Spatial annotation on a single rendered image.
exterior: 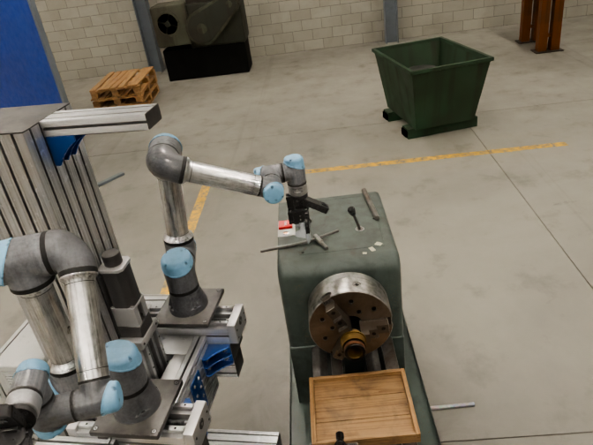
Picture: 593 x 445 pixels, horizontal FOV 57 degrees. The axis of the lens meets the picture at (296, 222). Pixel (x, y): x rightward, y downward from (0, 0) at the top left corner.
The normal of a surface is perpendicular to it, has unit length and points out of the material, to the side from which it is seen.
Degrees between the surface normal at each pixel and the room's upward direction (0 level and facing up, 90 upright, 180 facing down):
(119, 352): 8
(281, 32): 90
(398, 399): 0
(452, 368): 0
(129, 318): 90
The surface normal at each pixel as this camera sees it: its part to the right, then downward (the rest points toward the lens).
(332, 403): -0.12, -0.86
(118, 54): -0.02, 0.49
